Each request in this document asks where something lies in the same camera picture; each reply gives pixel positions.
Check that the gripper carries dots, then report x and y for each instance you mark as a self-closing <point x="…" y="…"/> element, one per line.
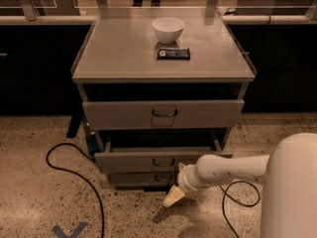
<point x="184" y="178"/>

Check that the grey drawer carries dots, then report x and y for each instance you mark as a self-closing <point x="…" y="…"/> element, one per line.
<point x="175" y="114"/>
<point x="142" y="179"/>
<point x="151" y="160"/>

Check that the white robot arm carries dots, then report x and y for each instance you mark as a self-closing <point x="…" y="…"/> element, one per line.
<point x="289" y="177"/>

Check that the grey bottom drawer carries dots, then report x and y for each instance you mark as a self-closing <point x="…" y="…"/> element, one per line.
<point x="142" y="179"/>

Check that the grey top drawer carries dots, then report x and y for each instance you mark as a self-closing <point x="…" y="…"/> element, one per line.
<point x="175" y="114"/>

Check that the grey drawer cabinet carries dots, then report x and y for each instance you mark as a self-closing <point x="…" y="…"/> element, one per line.
<point x="119" y="63"/>

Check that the blue power adapter box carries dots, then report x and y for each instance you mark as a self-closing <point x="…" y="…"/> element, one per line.
<point x="92" y="145"/>

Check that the dark blue snack bar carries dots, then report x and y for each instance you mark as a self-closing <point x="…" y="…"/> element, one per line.
<point x="173" y="54"/>

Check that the white ceramic bowl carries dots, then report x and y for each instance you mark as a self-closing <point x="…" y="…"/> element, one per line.
<point x="167" y="29"/>

